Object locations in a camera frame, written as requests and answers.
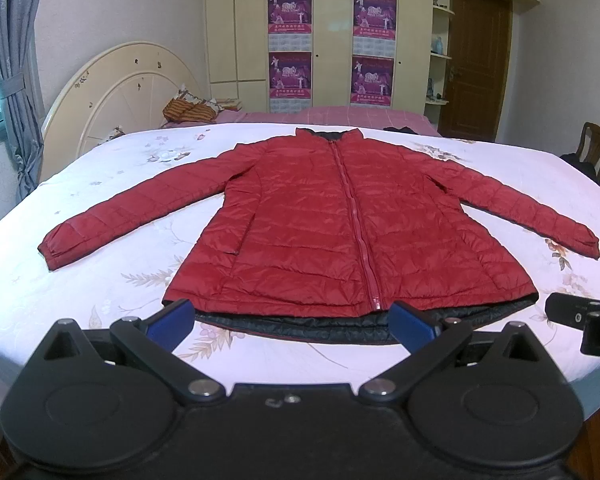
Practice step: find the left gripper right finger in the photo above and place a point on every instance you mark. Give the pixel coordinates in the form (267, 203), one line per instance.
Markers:
(432, 344)

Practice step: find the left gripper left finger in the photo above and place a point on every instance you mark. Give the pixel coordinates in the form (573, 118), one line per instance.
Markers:
(148, 345)

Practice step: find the red quilted down jacket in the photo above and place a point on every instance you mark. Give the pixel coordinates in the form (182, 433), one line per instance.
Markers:
(321, 233)

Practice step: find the wooden chair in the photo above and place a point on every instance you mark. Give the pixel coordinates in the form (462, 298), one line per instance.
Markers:
(587, 157)

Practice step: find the dark garment on bed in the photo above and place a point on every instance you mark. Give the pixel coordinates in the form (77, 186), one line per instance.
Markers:
(406, 130)

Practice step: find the pink striped blanket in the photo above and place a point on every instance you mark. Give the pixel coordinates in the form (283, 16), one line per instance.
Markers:
(352, 116)

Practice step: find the cream round headboard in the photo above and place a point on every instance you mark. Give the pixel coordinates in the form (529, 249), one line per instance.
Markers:
(120, 91)

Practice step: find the lower right purple poster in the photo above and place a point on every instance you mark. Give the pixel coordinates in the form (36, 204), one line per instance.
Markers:
(371, 81)

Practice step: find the purple poster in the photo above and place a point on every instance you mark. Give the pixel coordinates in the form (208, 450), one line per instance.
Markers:
(371, 81)
(289, 25)
(374, 28)
(289, 81)

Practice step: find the lower left purple poster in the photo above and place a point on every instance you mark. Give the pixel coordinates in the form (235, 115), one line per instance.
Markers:
(289, 81)

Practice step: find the brown wooden door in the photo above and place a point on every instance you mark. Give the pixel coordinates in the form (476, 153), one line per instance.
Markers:
(476, 75)

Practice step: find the cream wardrobe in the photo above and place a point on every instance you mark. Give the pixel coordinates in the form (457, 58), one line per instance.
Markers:
(237, 45)

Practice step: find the upper right purple poster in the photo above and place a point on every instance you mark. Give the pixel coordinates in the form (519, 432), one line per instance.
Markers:
(374, 28)

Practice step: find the upper left purple poster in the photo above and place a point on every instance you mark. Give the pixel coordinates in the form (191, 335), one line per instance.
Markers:
(289, 25)

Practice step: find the grey blue curtain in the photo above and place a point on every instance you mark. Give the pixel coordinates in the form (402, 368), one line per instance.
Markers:
(20, 92)

